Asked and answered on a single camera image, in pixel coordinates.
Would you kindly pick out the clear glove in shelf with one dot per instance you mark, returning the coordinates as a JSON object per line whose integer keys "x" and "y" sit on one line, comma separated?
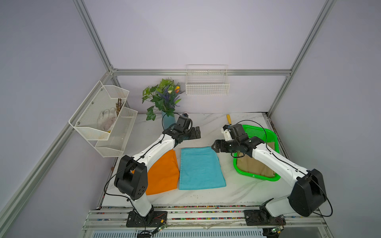
{"x": 106, "y": 119}

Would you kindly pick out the artificial green plant bouquet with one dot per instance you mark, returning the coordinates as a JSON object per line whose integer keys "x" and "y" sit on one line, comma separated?
{"x": 164, "y": 97}

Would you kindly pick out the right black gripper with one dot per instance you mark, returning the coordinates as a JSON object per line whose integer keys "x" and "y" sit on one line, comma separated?
{"x": 218, "y": 142}

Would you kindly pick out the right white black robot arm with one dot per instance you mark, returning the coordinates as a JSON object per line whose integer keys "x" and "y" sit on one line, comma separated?
{"x": 308, "y": 189}

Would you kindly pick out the aluminium front rail frame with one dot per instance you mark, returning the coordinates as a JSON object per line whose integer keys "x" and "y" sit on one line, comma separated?
{"x": 201, "y": 222}

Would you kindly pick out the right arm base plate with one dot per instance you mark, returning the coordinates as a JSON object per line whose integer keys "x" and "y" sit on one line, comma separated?
{"x": 262, "y": 218}

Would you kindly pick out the dried twigs in shelf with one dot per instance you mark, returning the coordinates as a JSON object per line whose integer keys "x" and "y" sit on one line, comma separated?
{"x": 119, "y": 106}

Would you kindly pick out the green plastic basket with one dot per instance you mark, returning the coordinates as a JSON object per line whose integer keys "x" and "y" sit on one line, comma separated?
{"x": 272, "y": 141}

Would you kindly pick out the white wire wall basket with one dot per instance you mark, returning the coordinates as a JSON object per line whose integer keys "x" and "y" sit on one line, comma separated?
{"x": 207, "y": 79}

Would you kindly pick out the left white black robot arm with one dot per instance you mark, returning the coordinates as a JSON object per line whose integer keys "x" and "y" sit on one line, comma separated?
{"x": 131, "y": 178}

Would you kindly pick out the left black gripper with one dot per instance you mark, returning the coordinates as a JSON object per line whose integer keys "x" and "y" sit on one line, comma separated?
{"x": 193, "y": 135}

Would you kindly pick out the khaki pants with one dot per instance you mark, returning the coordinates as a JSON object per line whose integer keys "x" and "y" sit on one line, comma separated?
{"x": 251, "y": 167}

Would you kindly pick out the yellow blue garden fork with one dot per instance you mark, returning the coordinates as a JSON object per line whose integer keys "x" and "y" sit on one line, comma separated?
{"x": 229, "y": 120}

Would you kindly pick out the orange pants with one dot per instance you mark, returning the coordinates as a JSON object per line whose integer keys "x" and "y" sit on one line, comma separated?
{"x": 164, "y": 175}

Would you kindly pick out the teal pants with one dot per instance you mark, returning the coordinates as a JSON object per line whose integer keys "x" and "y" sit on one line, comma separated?
{"x": 200, "y": 169}

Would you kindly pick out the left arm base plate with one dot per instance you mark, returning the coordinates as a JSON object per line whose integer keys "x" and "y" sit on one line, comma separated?
{"x": 154, "y": 219}

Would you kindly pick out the teal vase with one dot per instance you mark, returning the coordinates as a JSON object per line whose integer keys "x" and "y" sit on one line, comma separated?
{"x": 167, "y": 121}

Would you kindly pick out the white two-tier mesh shelf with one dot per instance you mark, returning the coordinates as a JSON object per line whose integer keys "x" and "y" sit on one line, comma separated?
{"x": 84, "y": 120}

